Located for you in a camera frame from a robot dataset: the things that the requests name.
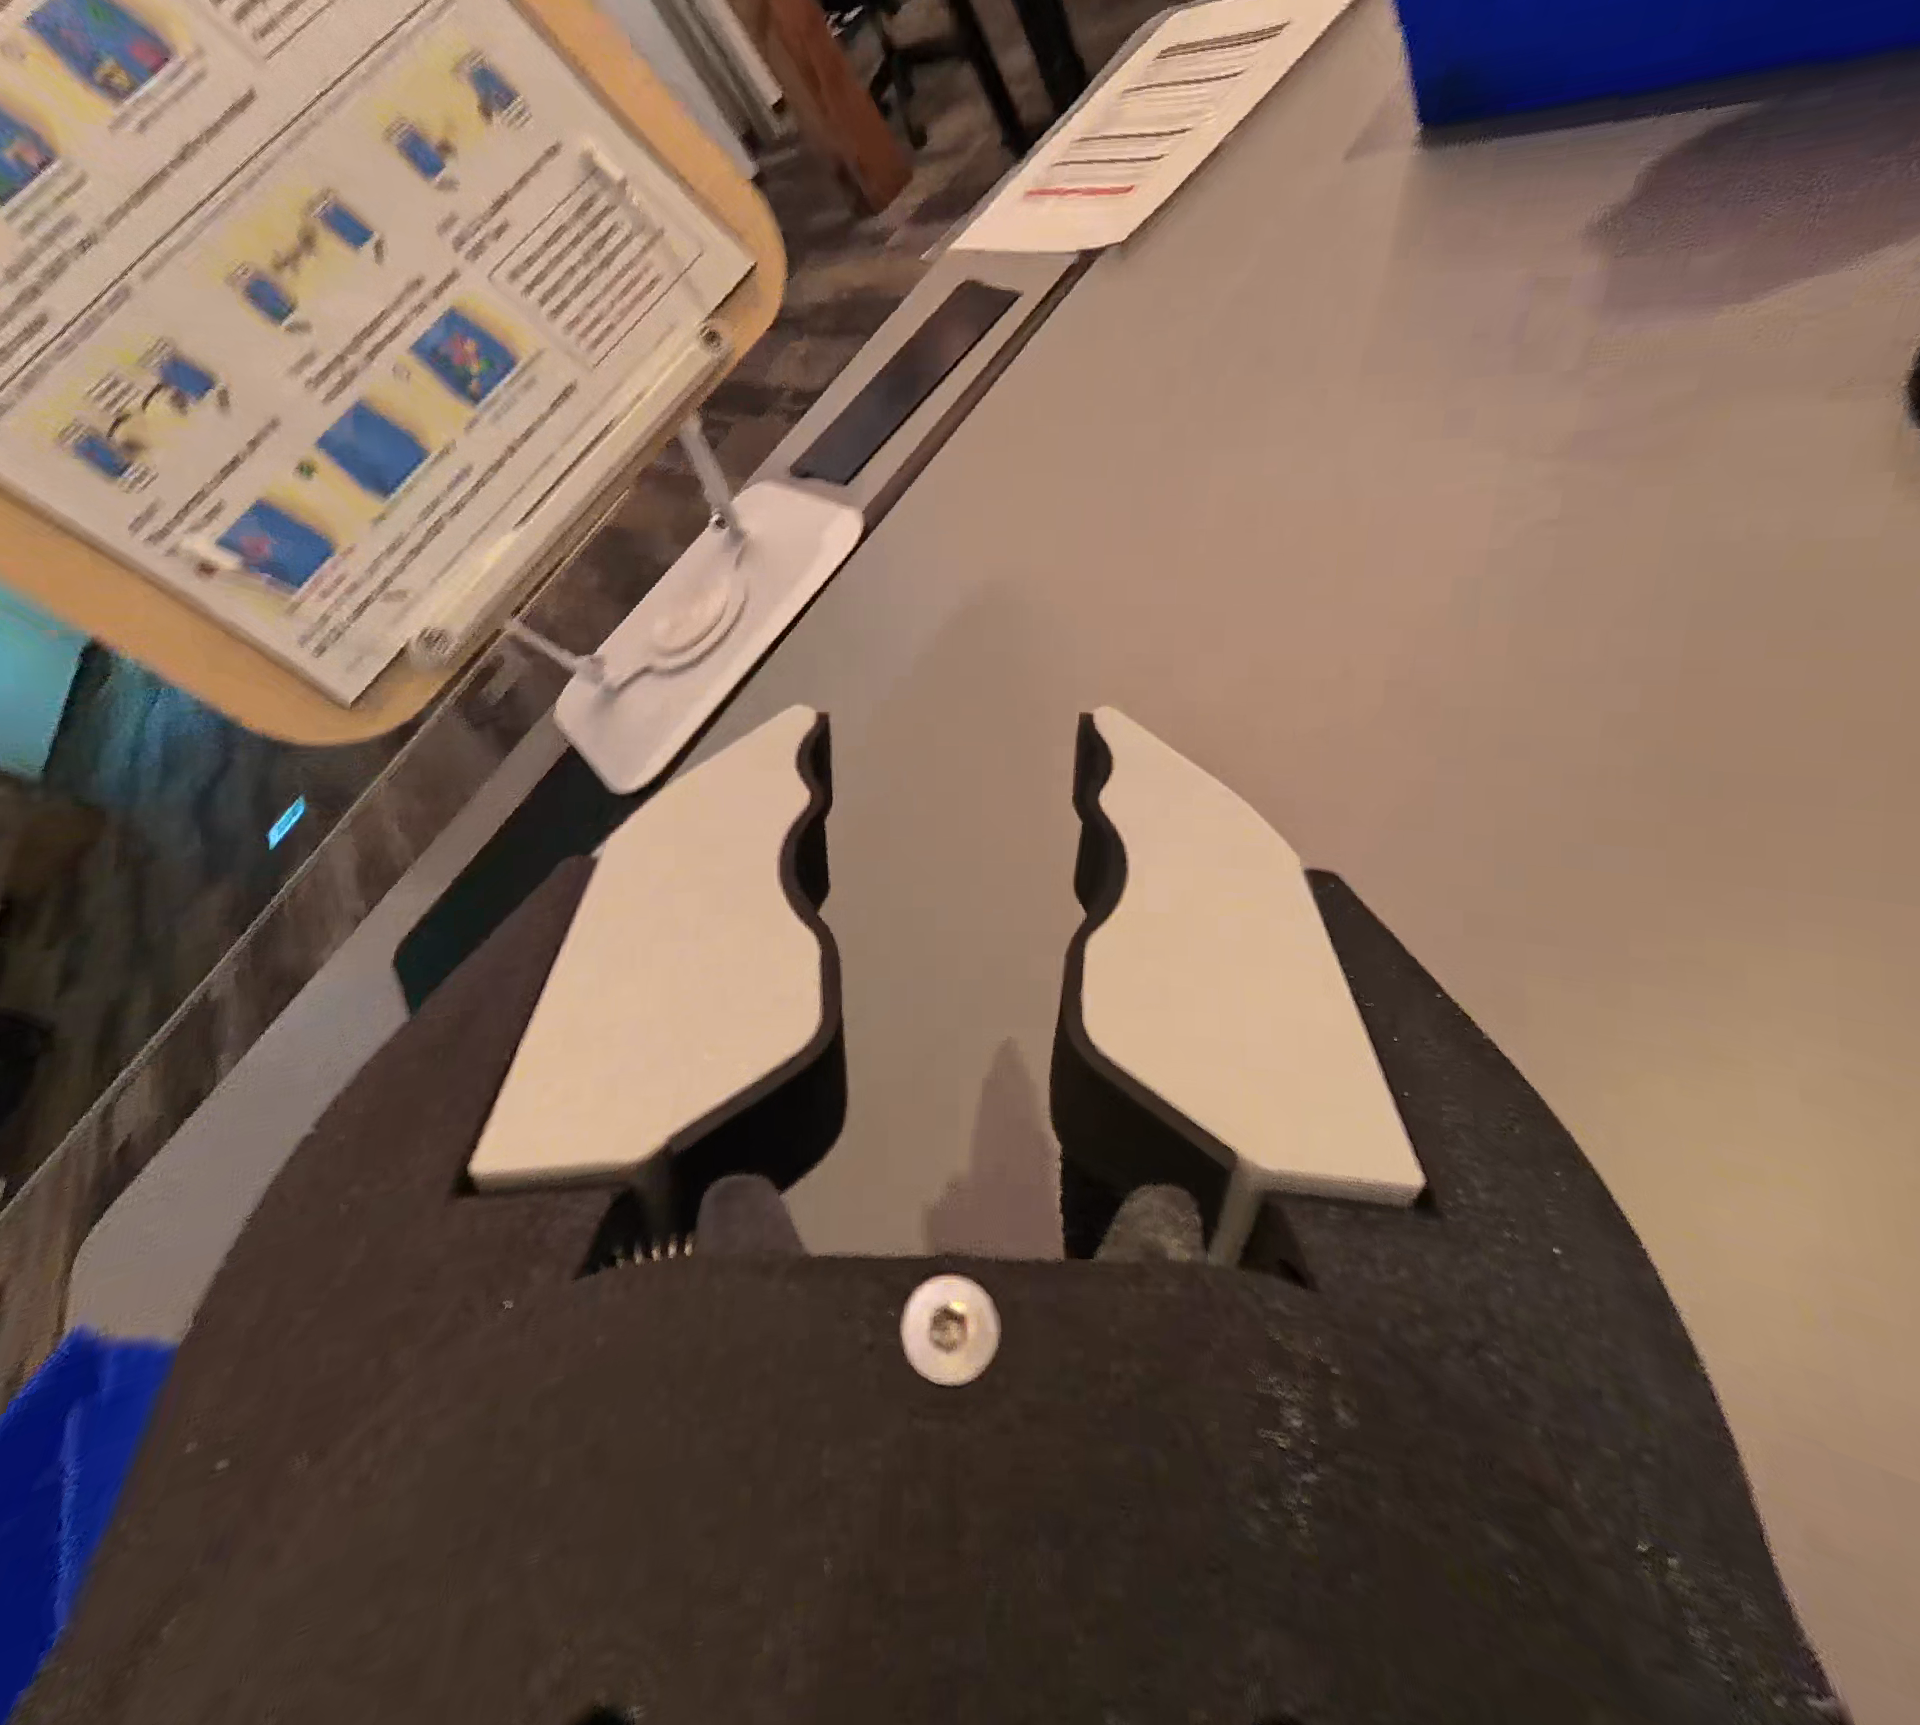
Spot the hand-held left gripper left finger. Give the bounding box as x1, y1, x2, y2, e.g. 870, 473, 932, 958
465, 705, 850, 1228

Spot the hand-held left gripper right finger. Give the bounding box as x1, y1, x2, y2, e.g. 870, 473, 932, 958
1051, 705, 1431, 1262

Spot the black desk flap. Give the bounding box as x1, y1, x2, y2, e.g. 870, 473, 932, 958
392, 756, 625, 1007
790, 281, 1027, 486

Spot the wooden backing board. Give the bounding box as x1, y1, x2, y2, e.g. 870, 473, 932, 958
0, 0, 790, 748

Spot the printed instruction sheet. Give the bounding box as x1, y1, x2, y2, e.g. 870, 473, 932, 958
0, 0, 761, 707

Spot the laminated paper sheet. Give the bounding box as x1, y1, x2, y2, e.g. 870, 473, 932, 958
953, 0, 1390, 256

